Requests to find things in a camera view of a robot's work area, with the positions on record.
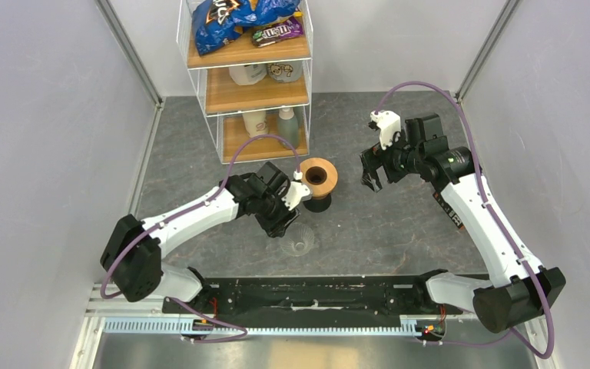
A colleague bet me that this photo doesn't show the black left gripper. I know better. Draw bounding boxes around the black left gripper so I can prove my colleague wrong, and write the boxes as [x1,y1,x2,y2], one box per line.
[255,189,300,240]

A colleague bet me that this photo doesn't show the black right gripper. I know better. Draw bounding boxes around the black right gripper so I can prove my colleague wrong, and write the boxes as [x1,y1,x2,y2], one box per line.
[360,127,424,193]

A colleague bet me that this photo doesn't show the clear glass dripper cone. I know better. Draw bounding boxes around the clear glass dripper cone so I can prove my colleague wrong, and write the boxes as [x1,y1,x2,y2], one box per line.
[277,223,316,257]

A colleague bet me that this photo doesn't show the wooden ring dripper holder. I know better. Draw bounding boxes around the wooden ring dripper holder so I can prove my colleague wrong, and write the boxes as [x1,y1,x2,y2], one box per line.
[300,158,339,200]

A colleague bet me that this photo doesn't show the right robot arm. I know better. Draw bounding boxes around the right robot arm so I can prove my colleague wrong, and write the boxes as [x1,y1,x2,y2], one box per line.
[360,111,566,333]

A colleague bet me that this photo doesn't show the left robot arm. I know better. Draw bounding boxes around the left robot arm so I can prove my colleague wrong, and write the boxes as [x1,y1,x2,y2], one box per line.
[100,162,312,314]

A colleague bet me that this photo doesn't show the orange coffee filter box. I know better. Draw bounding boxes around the orange coffee filter box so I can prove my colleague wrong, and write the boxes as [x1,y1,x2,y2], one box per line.
[433,191,464,229]

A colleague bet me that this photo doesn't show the green spray bottle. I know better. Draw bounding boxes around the green spray bottle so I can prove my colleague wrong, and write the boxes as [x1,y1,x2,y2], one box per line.
[277,107,300,148]

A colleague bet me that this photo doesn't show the white patterned cup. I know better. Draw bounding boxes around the white patterned cup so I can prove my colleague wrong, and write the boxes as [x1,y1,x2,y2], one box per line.
[242,110,269,138]

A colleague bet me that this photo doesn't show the white cartoon mug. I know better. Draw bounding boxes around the white cartoon mug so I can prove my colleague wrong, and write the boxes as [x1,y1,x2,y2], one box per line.
[267,61,303,83]

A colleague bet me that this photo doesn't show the purple candy bag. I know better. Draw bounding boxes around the purple candy bag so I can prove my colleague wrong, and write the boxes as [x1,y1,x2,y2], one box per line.
[251,16,304,48]

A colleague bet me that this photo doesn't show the blue chips bag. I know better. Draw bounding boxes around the blue chips bag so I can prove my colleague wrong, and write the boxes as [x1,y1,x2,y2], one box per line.
[191,0,300,56]

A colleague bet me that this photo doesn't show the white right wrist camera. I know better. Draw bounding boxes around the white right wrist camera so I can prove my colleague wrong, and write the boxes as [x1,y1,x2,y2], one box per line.
[369,111,402,151]

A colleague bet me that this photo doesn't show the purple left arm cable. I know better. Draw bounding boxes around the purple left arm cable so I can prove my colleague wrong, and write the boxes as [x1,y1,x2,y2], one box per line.
[100,134,303,344]

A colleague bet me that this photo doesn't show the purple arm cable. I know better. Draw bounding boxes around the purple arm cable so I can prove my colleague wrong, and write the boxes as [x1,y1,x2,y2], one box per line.
[373,81,555,360]
[100,134,303,344]

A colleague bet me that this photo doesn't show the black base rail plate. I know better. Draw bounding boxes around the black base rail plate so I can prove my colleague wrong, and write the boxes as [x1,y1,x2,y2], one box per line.
[189,275,440,328]

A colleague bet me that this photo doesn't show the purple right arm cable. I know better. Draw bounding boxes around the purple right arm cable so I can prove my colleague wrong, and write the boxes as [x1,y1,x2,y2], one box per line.
[373,81,555,360]

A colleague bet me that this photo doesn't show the white wire wooden shelf rack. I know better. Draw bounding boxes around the white wire wooden shelf rack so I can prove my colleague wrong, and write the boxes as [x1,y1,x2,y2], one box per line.
[176,1,313,164]

